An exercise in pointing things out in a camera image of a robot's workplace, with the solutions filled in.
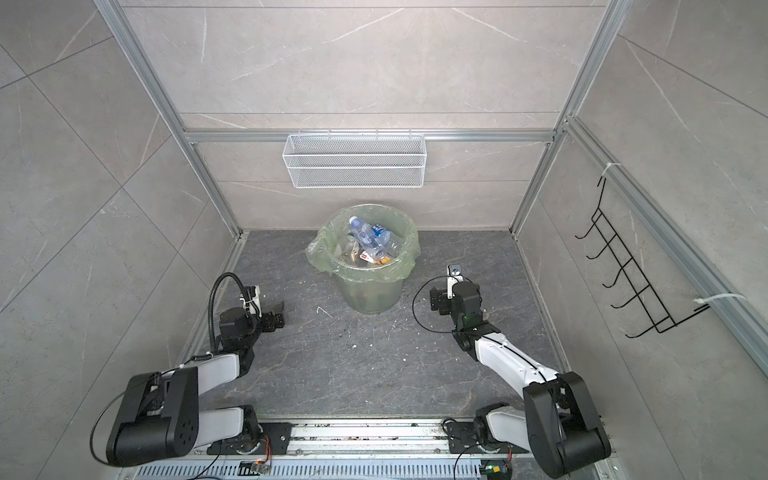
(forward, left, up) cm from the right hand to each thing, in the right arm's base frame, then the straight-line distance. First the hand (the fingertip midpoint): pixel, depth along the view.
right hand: (451, 282), depth 89 cm
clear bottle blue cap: (+12, +26, +9) cm, 30 cm away
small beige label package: (+3, +24, +9) cm, 26 cm away
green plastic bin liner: (+7, +34, +9) cm, 36 cm away
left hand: (-2, +57, -3) cm, 57 cm away
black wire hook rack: (-11, -37, +20) cm, 43 cm away
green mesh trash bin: (-4, +25, -2) cm, 25 cm away
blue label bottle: (+13, +19, +6) cm, 24 cm away
